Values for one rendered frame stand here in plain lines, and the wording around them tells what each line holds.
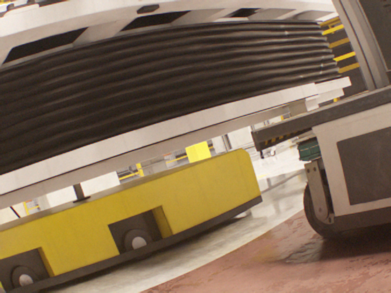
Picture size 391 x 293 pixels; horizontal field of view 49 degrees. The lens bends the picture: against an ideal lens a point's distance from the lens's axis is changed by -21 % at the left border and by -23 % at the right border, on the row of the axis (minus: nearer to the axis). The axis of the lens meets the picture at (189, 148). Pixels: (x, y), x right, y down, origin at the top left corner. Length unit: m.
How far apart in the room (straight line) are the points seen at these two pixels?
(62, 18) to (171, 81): 0.64
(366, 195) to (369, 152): 0.09
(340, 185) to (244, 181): 1.11
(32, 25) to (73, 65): 0.41
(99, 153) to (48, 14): 0.46
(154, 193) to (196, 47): 0.54
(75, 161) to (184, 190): 0.63
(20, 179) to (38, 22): 0.43
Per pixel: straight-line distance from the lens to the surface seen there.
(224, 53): 1.97
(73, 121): 1.56
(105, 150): 1.43
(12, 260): 1.67
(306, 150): 1.15
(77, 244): 1.67
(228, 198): 2.02
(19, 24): 1.25
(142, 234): 1.86
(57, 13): 1.30
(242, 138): 8.22
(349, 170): 0.98
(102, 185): 6.76
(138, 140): 1.49
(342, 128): 0.97
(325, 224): 1.22
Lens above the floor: 0.34
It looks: level
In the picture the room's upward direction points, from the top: 18 degrees counter-clockwise
